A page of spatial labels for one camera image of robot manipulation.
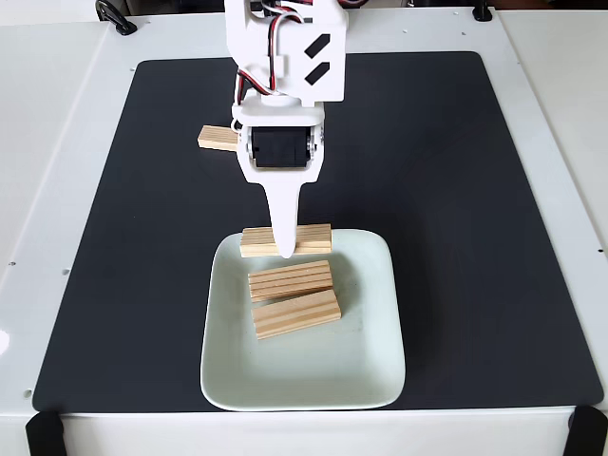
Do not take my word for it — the pale green square plate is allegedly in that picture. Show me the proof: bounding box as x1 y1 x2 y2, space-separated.
199 228 408 412

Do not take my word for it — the striped wooden block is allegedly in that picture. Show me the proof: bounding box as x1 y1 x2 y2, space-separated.
239 223 333 259

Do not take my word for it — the smooth wooden block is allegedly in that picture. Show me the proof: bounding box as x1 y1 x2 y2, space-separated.
197 124 239 153

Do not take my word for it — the grooved wooden block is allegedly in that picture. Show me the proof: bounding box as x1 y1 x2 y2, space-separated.
250 289 343 341
247 259 335 304

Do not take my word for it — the black rubber mat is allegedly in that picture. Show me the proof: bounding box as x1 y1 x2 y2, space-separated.
31 50 604 413

